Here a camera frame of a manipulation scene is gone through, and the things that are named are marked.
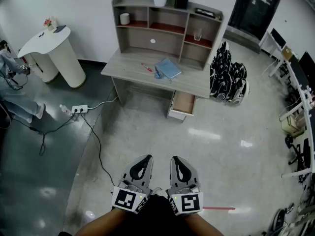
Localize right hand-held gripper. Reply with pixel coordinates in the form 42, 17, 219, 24
165, 155, 204, 217

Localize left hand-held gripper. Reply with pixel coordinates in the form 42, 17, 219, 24
111, 155, 154, 215

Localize white wooden desk drawer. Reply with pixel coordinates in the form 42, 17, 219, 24
166, 90, 197, 122

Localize blue handled scissors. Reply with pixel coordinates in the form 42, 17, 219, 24
154, 66, 172, 84

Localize blue notebook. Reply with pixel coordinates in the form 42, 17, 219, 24
154, 59, 182, 79

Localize person's left forearm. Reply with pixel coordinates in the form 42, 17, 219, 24
73, 206, 128, 236

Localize person's right forearm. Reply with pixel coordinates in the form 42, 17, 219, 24
183, 212, 226, 236

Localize grey wood-grain table top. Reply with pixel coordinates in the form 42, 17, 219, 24
100, 48, 211, 119

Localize grey wooden desk hutch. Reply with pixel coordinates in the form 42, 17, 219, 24
111, 0, 226, 71

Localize person's black trousers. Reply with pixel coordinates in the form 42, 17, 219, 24
118, 194, 195, 236

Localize white power strip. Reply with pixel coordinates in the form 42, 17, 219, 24
71, 104, 89, 114

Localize clear plastic water bottle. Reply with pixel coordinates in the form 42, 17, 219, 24
59, 104, 73, 118

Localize pile of black white helmets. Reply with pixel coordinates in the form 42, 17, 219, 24
209, 41, 251, 106

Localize beige box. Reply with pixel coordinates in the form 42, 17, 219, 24
281, 114, 305, 139

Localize tan cardboard box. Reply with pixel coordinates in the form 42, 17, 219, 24
281, 45, 294, 60

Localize large black monitor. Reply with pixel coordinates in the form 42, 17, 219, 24
298, 51, 315, 76

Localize small black monitor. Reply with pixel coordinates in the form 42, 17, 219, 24
270, 28, 287, 49

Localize small pink flower vase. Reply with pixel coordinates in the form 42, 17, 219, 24
43, 15, 58, 31

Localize black glass door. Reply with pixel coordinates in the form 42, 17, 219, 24
226, 0, 286, 35

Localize long black power cable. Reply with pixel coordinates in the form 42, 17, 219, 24
80, 111, 117, 187

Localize white power cable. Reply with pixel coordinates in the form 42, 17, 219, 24
87, 96, 119, 110

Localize white round pedestal table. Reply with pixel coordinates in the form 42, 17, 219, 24
17, 25, 87, 89

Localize black picture frame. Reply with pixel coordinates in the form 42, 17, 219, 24
194, 7, 217, 19

